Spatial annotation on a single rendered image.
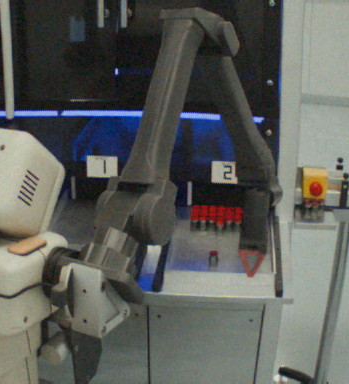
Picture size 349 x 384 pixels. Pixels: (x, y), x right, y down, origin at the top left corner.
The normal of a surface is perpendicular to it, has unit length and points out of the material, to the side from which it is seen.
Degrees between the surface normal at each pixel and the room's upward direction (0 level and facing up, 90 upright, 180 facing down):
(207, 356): 90
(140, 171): 52
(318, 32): 90
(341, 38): 90
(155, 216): 83
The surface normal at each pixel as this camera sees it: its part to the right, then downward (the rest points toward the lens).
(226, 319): -0.11, 0.40
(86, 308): -0.40, 0.23
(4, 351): 0.92, 0.17
